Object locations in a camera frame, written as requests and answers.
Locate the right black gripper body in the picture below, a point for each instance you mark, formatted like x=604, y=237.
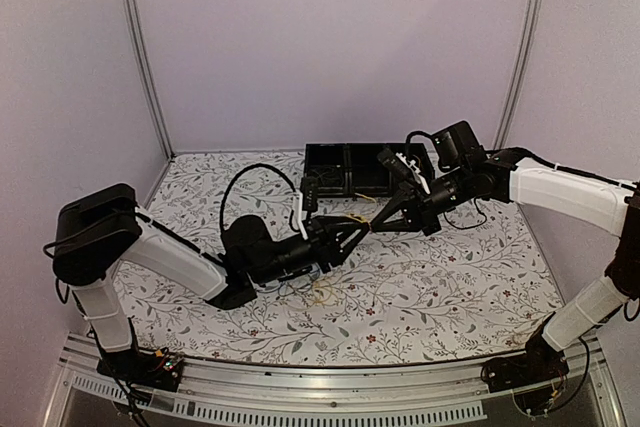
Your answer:
x=426, y=213

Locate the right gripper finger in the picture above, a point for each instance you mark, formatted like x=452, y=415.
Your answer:
x=393, y=226
x=394, y=206

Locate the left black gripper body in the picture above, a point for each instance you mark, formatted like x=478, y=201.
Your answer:
x=322, y=251

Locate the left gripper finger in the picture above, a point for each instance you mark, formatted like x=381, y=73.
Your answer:
x=347, y=241
x=346, y=225

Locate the left arm base electronics board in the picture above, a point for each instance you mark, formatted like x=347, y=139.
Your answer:
x=161, y=370

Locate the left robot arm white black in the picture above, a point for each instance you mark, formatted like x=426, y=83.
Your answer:
x=96, y=233

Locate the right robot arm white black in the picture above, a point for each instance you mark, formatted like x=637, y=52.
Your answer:
x=606, y=211

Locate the black bin middle compartment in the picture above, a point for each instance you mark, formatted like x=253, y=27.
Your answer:
x=368, y=176

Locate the black bin left compartment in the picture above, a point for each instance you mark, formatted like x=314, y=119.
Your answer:
x=326, y=163

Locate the floral patterned table cloth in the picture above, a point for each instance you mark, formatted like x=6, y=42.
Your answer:
x=477, y=287

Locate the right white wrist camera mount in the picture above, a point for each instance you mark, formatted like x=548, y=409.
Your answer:
x=416, y=172

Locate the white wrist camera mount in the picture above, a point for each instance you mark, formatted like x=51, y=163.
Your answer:
x=296, y=216
x=416, y=172

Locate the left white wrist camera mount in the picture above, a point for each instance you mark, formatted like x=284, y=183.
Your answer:
x=296, y=216

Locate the aluminium front rail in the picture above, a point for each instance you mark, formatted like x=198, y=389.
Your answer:
x=221, y=393

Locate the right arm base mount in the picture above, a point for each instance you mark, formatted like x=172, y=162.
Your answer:
x=540, y=368

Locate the right aluminium frame post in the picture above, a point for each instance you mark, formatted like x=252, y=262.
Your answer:
x=525, y=46

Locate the aluminium frame post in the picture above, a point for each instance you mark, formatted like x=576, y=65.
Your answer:
x=525, y=46
x=142, y=60

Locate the left aluminium frame post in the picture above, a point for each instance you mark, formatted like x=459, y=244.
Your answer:
x=142, y=60

